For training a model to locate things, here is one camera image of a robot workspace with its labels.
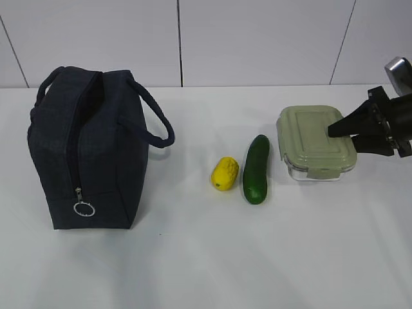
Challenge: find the yellow toy corn cob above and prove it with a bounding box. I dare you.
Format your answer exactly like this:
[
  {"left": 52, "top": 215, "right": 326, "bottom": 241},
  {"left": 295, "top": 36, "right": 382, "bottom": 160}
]
[{"left": 211, "top": 156, "right": 239, "bottom": 191}]

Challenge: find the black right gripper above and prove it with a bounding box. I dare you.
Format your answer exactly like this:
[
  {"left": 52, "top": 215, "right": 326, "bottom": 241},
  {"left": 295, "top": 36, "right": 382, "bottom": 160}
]
[{"left": 328, "top": 86, "right": 411, "bottom": 158}]

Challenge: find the silver ring zipper pull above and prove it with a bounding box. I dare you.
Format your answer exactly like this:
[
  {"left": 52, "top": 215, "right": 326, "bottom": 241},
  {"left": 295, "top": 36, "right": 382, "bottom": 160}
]
[{"left": 73, "top": 187, "right": 96, "bottom": 218}]

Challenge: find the green cucumber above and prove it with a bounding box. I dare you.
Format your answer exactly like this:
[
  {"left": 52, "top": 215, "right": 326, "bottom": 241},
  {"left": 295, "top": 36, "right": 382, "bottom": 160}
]
[{"left": 242, "top": 135, "right": 270, "bottom": 205}]

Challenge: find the dark navy lunch bag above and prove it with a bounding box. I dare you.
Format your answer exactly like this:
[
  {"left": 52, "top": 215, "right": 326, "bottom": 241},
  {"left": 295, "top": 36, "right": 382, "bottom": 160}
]
[{"left": 27, "top": 66, "right": 175, "bottom": 230}]

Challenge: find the glass container with green lid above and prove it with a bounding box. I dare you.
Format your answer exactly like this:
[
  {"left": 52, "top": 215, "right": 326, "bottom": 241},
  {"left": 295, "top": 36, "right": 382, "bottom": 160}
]
[{"left": 276, "top": 105, "right": 357, "bottom": 182}]

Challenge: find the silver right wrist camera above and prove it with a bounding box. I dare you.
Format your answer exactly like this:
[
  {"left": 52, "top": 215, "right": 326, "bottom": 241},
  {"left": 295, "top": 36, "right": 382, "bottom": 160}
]
[{"left": 384, "top": 57, "right": 411, "bottom": 97}]

